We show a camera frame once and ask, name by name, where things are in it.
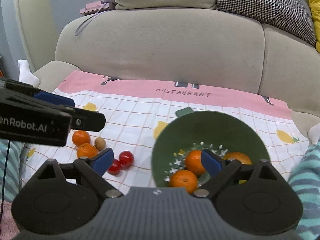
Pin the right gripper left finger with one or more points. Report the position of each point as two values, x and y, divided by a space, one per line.
60 198

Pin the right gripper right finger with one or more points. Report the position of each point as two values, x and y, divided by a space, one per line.
252 198

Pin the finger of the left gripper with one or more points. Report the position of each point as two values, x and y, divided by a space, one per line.
84 120
54 98

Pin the mandarin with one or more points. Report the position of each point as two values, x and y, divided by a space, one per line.
86 150
81 137
193 162
185 179
244 159

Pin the brown kiwi fruit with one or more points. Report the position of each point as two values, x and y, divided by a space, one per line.
100 143

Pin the red cherry tomato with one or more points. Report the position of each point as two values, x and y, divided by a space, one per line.
126 159
115 168

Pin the white sock left foot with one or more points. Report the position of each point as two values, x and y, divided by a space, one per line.
25 74

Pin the white sock foot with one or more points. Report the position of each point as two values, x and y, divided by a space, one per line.
314 134
25 74

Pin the pink checkered tablecloth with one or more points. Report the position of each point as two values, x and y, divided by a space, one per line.
136 110

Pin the teal striped pyjama leg right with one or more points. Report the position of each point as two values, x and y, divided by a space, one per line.
305 180

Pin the green ceramic bowl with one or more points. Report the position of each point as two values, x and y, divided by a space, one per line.
218 132

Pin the mandarin in bowl front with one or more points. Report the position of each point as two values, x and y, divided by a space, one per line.
185 179

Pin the white sock right foot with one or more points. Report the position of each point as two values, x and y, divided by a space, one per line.
314 134

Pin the green coaster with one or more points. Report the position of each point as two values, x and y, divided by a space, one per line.
184 111

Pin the pink book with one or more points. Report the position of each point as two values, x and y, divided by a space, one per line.
96 7

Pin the beige sofa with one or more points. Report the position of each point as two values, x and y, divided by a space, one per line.
205 47

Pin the grey houndstooth cushion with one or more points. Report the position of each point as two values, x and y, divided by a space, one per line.
292 16

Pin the yellow cushion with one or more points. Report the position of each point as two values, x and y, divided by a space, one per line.
314 7

